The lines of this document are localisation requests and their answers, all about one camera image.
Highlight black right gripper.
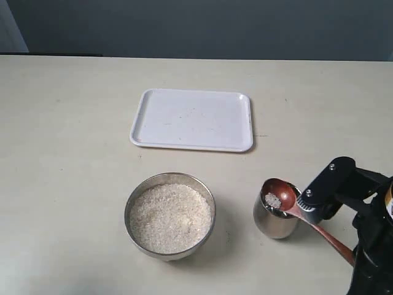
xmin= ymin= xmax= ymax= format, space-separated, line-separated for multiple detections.
xmin=300 ymin=156 xmax=392 ymax=294

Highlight dark brown wooden spoon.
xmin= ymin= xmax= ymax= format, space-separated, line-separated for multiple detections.
xmin=260 ymin=178 xmax=355 ymax=267

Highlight stainless steel cup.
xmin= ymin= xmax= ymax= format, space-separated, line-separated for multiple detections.
xmin=253 ymin=178 xmax=301 ymax=239

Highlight large steel rice bowl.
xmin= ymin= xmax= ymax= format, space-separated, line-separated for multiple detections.
xmin=124 ymin=172 xmax=216 ymax=261

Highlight white plastic tray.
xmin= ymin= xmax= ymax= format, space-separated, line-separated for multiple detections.
xmin=130 ymin=88 xmax=254 ymax=153

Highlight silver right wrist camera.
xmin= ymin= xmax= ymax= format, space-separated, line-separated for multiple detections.
xmin=297 ymin=196 xmax=325 ymax=224

